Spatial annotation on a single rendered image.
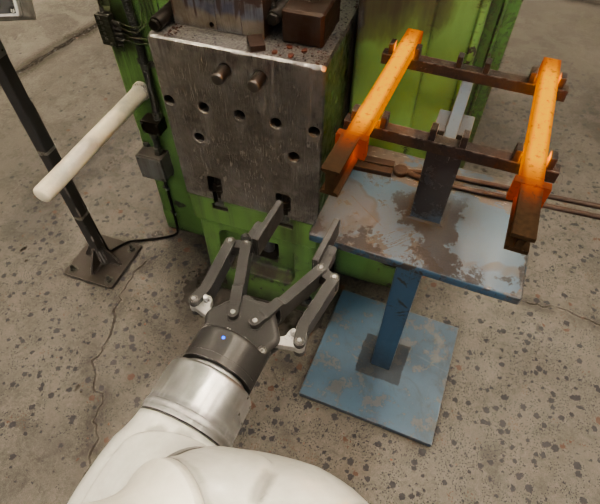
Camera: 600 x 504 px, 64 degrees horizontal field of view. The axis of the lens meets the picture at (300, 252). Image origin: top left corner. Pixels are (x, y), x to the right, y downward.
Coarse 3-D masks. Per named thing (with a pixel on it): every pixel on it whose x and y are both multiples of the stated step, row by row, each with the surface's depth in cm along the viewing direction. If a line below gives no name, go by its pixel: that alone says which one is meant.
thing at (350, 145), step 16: (416, 32) 86; (400, 48) 83; (400, 64) 79; (384, 80) 76; (368, 96) 74; (384, 96) 74; (368, 112) 71; (352, 128) 69; (368, 128) 69; (336, 144) 65; (352, 144) 65; (336, 160) 63; (352, 160) 69; (336, 176) 64; (336, 192) 65
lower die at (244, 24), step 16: (176, 0) 95; (192, 0) 94; (208, 0) 93; (224, 0) 92; (240, 0) 91; (256, 0) 90; (176, 16) 98; (192, 16) 97; (208, 16) 96; (224, 16) 94; (240, 16) 93; (256, 16) 92; (240, 32) 96; (256, 32) 95
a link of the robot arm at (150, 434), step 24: (144, 408) 42; (120, 432) 40; (144, 432) 39; (168, 432) 39; (192, 432) 40; (120, 456) 37; (144, 456) 36; (168, 456) 35; (96, 480) 36; (120, 480) 35
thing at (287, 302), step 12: (324, 264) 54; (312, 276) 53; (300, 288) 52; (312, 288) 54; (276, 300) 50; (288, 300) 51; (300, 300) 53; (264, 312) 49; (276, 312) 50; (288, 312) 52; (252, 324) 48
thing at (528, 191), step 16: (544, 64) 79; (560, 64) 79; (544, 80) 76; (544, 96) 74; (544, 112) 71; (528, 128) 71; (544, 128) 69; (528, 144) 67; (544, 144) 67; (528, 160) 65; (544, 160) 65; (528, 176) 63; (544, 176) 63; (512, 192) 63; (528, 192) 60; (544, 192) 61; (512, 208) 62; (528, 208) 59; (512, 224) 58; (528, 224) 57; (512, 240) 59; (528, 240) 56
